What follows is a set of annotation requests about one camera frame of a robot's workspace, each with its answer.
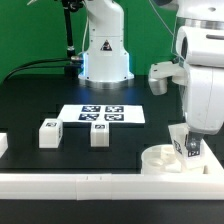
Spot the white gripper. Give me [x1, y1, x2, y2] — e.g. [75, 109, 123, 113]
[182, 64, 224, 152]

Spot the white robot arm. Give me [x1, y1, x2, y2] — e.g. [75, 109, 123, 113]
[79, 0, 224, 151]

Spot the white U-shaped fence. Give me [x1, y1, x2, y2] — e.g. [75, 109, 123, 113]
[0, 148, 224, 200]

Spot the white marker sheet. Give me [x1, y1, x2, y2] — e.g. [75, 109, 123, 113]
[58, 104, 145, 124]

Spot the white block at left edge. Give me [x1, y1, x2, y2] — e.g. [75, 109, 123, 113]
[0, 133, 8, 158]

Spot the black camera stand pole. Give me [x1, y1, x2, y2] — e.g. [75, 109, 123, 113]
[55, 0, 84, 77]

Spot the black cable bundle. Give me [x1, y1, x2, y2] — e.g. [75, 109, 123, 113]
[0, 58, 83, 84]

